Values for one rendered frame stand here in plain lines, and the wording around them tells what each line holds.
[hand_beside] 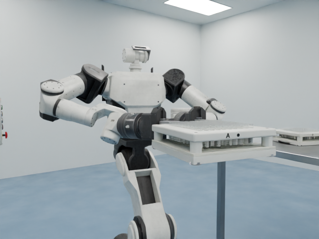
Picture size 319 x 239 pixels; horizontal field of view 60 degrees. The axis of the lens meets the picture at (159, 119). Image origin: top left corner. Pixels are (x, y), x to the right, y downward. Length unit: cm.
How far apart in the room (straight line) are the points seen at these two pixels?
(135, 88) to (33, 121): 355
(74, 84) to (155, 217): 64
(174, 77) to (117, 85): 31
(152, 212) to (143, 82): 57
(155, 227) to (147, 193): 17
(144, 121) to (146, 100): 40
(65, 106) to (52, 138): 380
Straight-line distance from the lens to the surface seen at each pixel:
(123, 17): 553
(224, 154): 67
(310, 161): 147
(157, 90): 129
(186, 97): 137
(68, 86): 114
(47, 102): 104
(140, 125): 88
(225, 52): 622
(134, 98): 125
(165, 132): 74
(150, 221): 121
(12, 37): 473
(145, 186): 131
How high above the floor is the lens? 113
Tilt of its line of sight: 4 degrees down
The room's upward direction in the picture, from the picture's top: straight up
